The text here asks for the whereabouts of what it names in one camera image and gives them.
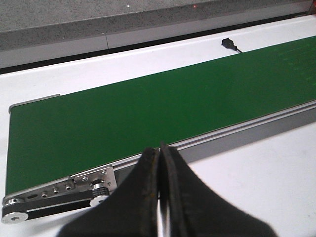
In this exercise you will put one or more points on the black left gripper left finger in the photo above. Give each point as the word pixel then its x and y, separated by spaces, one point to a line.
pixel 130 211

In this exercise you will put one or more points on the left grey stone slab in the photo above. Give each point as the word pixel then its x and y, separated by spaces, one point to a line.
pixel 25 23

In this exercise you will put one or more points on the black connector with wires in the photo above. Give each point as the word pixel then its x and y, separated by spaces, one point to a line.
pixel 229 44

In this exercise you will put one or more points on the green conveyor belt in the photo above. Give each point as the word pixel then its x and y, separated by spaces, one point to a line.
pixel 60 136

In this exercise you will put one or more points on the black conveyor drive belt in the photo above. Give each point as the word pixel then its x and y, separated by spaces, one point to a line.
pixel 21 211

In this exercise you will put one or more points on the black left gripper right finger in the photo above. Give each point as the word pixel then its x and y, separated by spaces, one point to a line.
pixel 191 209

